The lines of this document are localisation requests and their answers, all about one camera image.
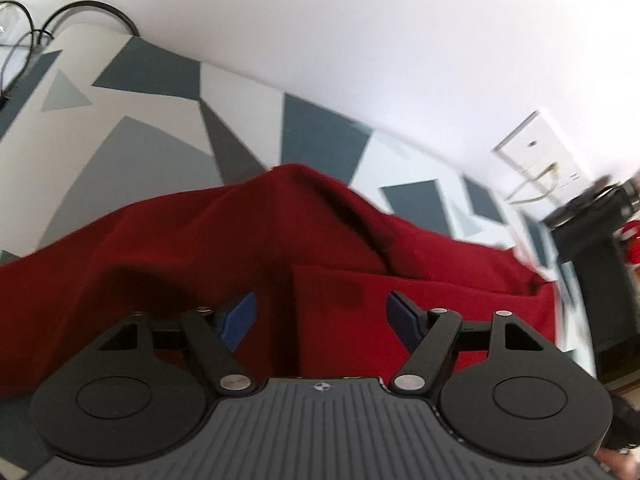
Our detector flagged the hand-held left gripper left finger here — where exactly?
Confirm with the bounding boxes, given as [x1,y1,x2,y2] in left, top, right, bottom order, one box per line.
[92,291,258,397]

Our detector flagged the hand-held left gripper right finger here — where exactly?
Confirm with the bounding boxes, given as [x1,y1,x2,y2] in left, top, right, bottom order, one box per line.
[385,290,544,397]

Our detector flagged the dark red garment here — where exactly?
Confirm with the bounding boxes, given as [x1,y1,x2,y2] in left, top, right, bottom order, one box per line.
[0,162,559,402]

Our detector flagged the person's right forearm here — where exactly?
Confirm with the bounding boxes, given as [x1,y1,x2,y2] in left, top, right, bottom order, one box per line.
[598,394,640,480]

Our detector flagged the small red object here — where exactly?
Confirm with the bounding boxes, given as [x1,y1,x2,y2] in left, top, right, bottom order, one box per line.
[618,222,640,252]

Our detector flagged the beige cable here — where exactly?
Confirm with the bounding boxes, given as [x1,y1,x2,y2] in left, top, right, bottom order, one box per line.
[505,161,562,206]

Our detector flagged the white wall socket plate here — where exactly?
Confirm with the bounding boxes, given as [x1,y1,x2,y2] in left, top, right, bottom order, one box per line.
[492,108,594,200]

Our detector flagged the thick black cable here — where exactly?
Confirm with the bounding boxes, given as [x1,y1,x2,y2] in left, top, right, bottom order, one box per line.
[42,0,140,37]

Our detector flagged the thin black cable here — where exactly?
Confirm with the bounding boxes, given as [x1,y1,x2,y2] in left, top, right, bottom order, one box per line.
[0,0,57,107]

